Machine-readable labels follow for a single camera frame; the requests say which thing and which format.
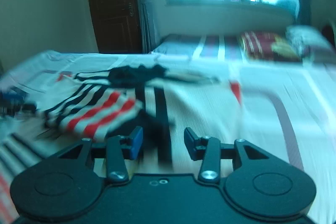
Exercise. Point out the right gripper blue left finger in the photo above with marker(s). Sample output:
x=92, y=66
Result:
x=123, y=147

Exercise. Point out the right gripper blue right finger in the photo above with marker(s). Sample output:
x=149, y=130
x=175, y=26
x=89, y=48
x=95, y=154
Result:
x=200, y=148

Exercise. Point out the striped white knit sweater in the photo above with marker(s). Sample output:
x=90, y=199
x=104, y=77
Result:
x=99, y=105

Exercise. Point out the patterned white bed sheet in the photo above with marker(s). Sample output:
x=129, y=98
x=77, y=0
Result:
x=279, y=168

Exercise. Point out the striped folded blanket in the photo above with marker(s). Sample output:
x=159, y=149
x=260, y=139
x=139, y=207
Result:
x=218, y=47

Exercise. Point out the maroon yellow pillow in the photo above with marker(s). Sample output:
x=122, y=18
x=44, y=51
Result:
x=267, y=46

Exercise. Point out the dark wooden door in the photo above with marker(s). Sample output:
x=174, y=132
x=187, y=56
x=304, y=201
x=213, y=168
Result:
x=116, y=26

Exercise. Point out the grey striped pillow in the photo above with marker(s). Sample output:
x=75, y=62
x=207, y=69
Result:
x=310, y=44

